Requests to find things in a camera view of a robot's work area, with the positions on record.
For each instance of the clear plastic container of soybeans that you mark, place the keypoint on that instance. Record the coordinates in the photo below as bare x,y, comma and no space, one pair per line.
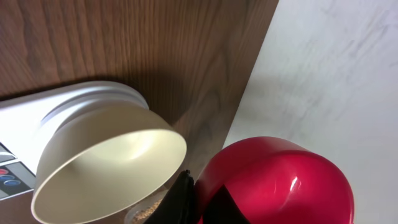
142,210

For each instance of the white digital kitchen scale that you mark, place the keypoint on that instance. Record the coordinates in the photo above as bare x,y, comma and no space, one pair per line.
29,122

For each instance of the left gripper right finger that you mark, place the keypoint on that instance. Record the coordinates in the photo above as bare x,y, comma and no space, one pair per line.
222,209

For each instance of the red plastic measuring scoop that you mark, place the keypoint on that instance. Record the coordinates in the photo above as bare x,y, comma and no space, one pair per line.
273,180

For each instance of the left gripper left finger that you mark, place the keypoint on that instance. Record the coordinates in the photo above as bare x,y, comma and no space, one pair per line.
178,204

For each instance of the cream round bowl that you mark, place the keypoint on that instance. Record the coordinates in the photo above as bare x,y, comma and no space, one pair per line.
104,161

